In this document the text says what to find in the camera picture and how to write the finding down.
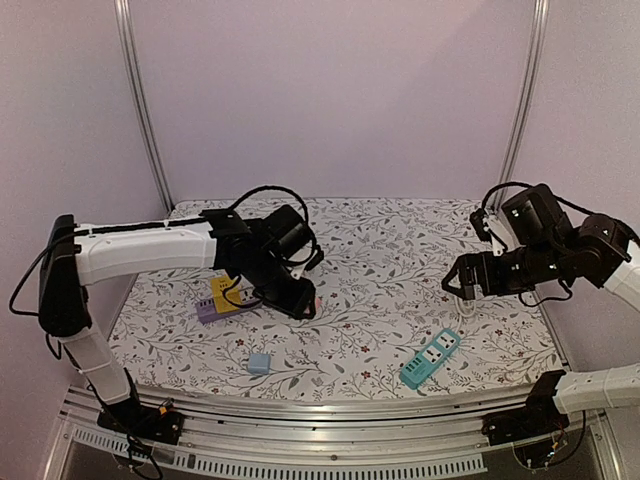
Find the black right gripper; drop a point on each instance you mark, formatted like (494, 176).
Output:
(478, 275)

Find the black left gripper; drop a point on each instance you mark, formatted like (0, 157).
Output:
(298, 303)

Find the blue cube adapter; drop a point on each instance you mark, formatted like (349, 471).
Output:
(259, 364)

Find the yellow cube plug adapter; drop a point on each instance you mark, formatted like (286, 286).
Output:
(225, 295)

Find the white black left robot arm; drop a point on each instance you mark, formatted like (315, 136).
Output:
(270, 253)

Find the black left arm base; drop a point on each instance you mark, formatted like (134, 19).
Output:
(161, 423)

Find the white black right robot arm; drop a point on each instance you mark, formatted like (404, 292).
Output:
(534, 242)

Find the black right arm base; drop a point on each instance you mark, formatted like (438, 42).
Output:
(538, 416)

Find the purple power strip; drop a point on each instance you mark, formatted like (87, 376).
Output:
(206, 313)

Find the floral table mat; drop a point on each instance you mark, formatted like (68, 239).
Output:
(382, 301)

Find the teal power strip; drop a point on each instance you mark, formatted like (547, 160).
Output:
(428, 360)

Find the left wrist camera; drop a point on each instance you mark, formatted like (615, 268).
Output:
(305, 260)

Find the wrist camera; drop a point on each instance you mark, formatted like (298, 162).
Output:
(489, 228)
(305, 260)

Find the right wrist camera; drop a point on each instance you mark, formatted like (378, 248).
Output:
(489, 228)

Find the aluminium front rail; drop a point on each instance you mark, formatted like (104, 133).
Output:
(225, 437)

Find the right aluminium corner post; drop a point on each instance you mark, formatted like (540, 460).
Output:
(527, 89)

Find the aluminium corner post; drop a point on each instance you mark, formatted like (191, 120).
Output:
(527, 89)
(125, 27)

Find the left aluminium corner post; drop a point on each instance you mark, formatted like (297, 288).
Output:
(125, 27)

